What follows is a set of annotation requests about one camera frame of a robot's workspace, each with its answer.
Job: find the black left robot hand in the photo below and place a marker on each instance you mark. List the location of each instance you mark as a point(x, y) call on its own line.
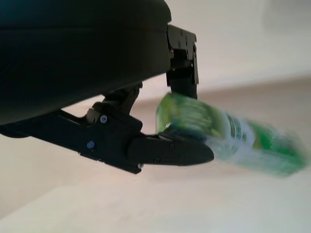
point(73, 60)

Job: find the green and white tube package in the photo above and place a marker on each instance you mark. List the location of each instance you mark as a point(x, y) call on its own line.
point(230, 133)

